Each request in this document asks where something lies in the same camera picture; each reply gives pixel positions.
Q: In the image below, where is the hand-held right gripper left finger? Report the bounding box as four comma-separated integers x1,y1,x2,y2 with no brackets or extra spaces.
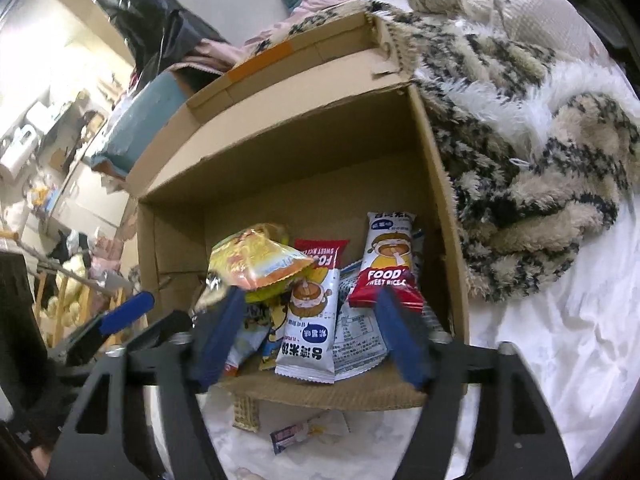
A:
47,287,246,480

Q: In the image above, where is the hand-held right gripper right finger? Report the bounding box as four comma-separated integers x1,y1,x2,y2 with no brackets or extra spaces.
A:
375,287,573,480

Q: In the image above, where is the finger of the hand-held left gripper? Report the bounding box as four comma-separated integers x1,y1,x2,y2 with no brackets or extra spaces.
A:
47,291,193,366

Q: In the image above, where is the blue yellow snack packet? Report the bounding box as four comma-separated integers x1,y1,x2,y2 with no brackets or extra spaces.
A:
225,302,288,377

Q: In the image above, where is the blue white snack packet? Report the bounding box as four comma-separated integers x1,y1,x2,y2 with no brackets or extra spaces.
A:
334,230,451,381

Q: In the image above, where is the brown chocolate snack packet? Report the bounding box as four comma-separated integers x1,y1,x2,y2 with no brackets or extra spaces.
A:
192,270,238,313

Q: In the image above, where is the yellow orange snack packet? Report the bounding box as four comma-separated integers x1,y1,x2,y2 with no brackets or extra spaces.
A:
207,223,316,306

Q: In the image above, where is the white red rice cracker packet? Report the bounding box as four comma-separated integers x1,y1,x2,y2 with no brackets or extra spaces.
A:
347,211,426,308
274,239,349,385

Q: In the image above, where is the cardboard box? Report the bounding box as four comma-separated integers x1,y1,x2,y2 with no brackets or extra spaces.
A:
125,10,471,408

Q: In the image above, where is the wooden chair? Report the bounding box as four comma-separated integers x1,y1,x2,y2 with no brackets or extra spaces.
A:
35,257,136,351

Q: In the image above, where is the beige wafer packet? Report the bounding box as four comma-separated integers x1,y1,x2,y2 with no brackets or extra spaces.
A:
234,395,261,432

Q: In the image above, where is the small white snack packet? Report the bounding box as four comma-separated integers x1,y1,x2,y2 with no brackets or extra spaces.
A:
270,412,351,456

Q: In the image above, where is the white floral quilt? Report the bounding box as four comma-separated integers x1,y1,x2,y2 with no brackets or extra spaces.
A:
200,200,640,480

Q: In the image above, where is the teal cushion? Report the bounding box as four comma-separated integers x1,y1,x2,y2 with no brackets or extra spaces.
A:
92,72,196,176

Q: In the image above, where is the striped fuzzy blanket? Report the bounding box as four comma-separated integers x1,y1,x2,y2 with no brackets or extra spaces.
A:
240,0,640,306

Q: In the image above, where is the black jacket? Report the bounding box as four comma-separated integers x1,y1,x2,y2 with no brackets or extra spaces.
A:
75,0,231,86

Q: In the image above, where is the cream knitted blanket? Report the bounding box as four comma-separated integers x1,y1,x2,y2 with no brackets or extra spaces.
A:
405,0,611,91

